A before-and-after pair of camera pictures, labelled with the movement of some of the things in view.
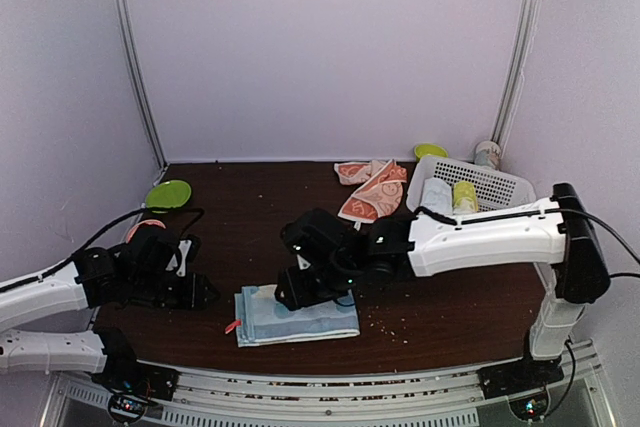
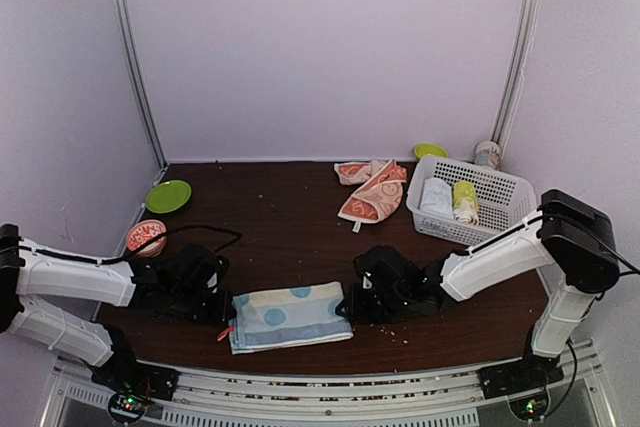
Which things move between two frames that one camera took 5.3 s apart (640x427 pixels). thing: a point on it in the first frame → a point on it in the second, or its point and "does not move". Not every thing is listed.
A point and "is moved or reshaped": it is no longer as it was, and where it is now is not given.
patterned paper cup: (487, 153) does not move
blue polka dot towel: (262, 318) is moved or reshaped
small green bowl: (424, 149) does not move
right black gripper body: (333, 279) → (376, 309)
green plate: (168, 194) does not move
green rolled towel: (465, 198) does not move
